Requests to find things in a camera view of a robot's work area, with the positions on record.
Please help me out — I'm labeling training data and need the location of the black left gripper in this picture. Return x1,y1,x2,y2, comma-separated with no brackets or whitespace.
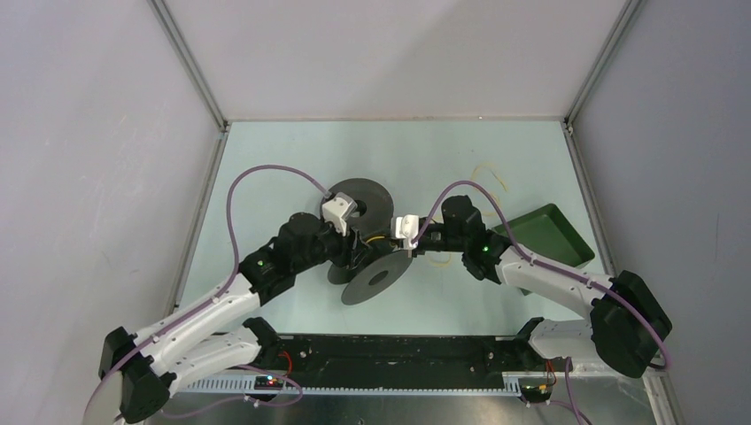
292,214,371,274

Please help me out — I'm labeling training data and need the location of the dark grey spool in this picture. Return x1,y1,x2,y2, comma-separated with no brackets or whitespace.
327,251,414,305
329,178,394,240

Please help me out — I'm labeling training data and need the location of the yellow wire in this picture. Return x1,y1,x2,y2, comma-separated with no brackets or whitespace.
362,163,510,270

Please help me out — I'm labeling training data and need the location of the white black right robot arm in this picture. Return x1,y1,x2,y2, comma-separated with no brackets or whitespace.
391,196,672,378

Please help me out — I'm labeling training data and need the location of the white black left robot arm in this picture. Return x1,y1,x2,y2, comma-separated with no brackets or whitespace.
99,212,384,424

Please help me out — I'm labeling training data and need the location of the green tray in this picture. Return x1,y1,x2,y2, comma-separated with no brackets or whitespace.
508,204,595,268

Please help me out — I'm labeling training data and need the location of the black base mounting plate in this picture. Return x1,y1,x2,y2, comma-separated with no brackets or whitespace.
250,334,546,390

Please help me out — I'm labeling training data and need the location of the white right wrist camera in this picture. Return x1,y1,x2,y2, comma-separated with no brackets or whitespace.
391,214,420,259

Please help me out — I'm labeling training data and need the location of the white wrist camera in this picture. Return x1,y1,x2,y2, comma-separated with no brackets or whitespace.
391,214,420,259
321,192,358,236

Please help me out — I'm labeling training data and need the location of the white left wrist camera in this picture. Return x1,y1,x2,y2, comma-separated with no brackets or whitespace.
321,192,358,236

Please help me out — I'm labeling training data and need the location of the white slotted cable duct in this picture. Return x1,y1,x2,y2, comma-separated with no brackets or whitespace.
175,375,523,397

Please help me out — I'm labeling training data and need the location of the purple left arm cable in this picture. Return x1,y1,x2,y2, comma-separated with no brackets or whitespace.
81,165,331,425

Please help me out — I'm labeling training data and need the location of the right aluminium frame post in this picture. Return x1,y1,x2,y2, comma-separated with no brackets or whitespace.
563,0,645,135

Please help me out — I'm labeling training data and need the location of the aluminium frame post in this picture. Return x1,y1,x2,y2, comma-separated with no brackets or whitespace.
563,0,645,135
146,0,230,133

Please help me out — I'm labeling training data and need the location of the left aluminium frame post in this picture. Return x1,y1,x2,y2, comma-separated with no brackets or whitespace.
146,0,230,133

